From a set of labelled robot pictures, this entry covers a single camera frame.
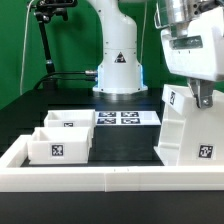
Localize white workspace border frame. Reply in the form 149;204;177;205
0;135;224;192

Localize white drawer box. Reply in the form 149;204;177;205
27;127;92;165
44;109;95;128

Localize white fiducial marker plate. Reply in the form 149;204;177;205
96;111;161;126

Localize white drawer cabinet frame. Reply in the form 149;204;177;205
154;85;224;166

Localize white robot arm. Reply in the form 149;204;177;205
88;0;224;108

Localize black camera stand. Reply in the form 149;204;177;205
29;0;78;90

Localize white hanging cable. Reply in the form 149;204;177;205
19;0;36;96

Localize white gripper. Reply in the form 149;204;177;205
161;15;224;109

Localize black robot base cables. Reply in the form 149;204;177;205
33;69;99;90

